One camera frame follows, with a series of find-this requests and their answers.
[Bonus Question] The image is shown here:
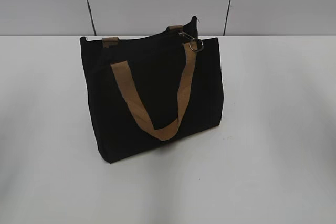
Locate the black canvas tote bag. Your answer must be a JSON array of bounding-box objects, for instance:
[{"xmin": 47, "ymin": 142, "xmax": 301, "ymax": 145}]
[{"xmin": 80, "ymin": 17, "xmax": 224, "ymax": 163}]

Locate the metal zipper pull ring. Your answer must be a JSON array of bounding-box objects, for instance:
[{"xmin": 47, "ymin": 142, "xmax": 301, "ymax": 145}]
[{"xmin": 178, "ymin": 31, "xmax": 204, "ymax": 52}]

